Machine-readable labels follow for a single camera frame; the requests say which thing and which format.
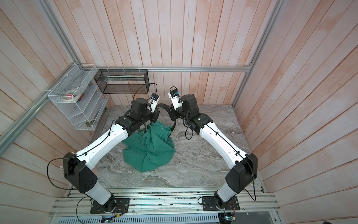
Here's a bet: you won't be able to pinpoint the tape roll on shelf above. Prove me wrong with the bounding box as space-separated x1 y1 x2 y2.
61 89 80 102

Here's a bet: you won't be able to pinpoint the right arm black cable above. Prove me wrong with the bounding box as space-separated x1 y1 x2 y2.
169 86 257 202

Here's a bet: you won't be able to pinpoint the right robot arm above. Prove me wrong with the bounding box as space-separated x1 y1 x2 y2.
167 90 258 207

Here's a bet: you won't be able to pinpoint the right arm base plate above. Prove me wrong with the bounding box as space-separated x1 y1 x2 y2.
198 196 240 211

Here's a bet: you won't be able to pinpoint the black wire mesh basket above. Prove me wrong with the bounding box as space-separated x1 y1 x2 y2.
94 68 149 94

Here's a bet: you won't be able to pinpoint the white wire mesh shelf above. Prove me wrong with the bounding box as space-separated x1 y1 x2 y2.
48 63 109 131

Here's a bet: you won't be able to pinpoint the green trousers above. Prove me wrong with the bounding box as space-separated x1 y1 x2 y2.
123 121 176 173

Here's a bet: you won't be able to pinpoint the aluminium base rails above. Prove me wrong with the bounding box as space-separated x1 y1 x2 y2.
49 187 280 217

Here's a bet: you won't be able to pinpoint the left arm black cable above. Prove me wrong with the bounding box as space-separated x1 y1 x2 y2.
46 83 158 191

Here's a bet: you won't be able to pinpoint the aluminium frame rail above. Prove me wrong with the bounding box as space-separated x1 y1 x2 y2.
0 0 286 157

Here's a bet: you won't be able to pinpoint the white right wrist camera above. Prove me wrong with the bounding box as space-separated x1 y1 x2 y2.
168 88 182 110

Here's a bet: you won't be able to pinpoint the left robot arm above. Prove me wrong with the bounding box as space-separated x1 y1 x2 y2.
63 94 160 213

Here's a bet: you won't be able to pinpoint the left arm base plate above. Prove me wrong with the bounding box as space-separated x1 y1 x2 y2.
90 197 130 214

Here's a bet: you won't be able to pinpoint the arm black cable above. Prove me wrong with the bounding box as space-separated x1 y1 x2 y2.
46 83 158 191
169 86 257 202

